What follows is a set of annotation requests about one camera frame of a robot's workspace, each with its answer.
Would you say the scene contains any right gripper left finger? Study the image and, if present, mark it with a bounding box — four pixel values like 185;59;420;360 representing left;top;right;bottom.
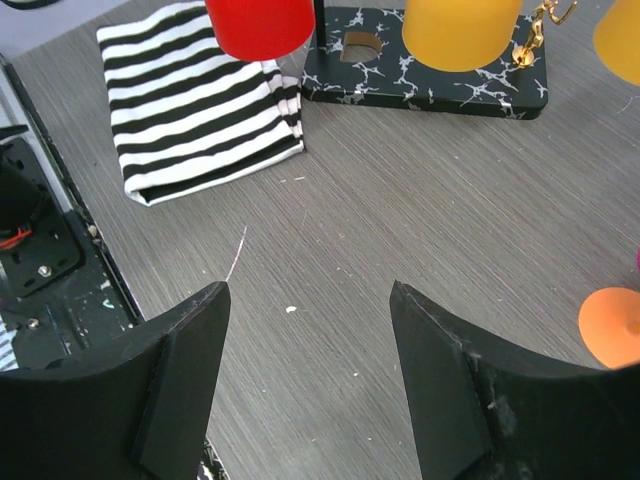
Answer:
1;282;231;479

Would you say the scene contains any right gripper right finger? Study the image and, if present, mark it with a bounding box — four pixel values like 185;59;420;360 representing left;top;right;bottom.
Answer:
389;282;639;479

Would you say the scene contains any orange plastic wine glass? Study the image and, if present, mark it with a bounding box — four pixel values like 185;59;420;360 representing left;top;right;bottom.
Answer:
578;287;639;369

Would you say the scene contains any gold wine glass rack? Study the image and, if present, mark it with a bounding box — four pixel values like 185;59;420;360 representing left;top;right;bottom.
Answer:
301;1;565;120

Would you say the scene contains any yellow plastic wine glass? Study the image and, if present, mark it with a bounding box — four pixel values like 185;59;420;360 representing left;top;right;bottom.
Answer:
593;0;640;86

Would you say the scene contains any red plastic wine glass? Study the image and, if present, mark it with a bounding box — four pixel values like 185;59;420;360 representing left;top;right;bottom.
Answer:
205;0;314;61

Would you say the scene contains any black white striped cloth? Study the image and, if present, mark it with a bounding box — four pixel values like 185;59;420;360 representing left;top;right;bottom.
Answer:
96;1;305;206

